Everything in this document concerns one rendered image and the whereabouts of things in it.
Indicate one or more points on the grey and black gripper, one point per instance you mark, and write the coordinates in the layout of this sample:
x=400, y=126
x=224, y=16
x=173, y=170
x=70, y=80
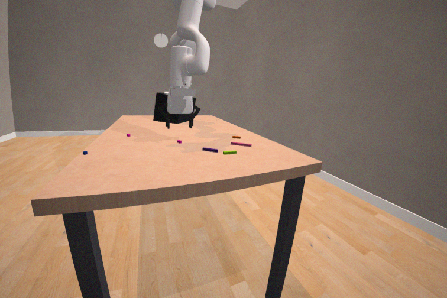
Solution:
x=179, y=105

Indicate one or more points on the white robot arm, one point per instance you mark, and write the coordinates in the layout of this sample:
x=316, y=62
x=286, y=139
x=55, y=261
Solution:
x=190, y=51

